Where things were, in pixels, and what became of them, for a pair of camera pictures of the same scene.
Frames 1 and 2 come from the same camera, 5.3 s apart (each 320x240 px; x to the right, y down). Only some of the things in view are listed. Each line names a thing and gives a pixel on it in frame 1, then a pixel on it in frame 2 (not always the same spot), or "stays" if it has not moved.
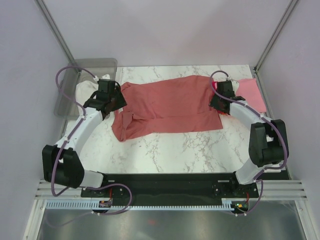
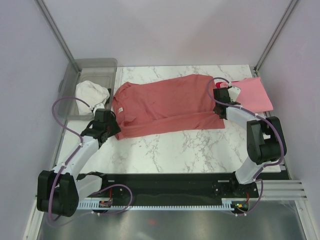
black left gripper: x=121 y=101 → x=115 y=128
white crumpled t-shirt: x=84 y=90 stays
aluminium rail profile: x=272 y=189 stays
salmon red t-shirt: x=166 y=105 stays
